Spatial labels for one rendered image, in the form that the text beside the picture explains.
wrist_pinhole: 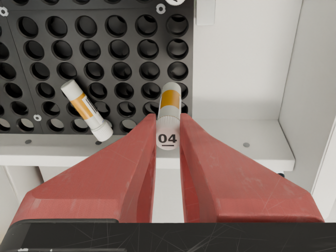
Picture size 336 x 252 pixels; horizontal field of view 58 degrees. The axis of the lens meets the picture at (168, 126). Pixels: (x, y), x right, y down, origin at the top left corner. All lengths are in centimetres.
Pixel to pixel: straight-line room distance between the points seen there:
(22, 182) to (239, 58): 35
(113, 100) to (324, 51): 14
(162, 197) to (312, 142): 29
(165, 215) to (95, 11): 37
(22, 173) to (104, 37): 33
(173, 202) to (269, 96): 25
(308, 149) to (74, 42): 17
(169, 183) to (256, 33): 26
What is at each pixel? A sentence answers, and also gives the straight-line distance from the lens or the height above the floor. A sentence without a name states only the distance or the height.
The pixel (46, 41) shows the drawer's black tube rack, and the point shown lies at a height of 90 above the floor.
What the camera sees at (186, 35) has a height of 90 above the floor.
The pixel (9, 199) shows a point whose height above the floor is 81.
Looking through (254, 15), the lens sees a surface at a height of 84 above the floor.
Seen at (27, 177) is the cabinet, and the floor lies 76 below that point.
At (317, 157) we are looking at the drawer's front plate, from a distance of 22.
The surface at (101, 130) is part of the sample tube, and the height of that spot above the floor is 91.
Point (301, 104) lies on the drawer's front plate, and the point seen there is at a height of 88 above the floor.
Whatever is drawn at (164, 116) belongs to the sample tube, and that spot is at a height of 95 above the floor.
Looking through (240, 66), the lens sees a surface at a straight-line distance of 27.
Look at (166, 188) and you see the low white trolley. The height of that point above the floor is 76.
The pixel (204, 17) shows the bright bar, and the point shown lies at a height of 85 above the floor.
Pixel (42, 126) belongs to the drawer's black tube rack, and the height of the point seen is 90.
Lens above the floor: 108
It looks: 56 degrees down
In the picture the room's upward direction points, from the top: 173 degrees counter-clockwise
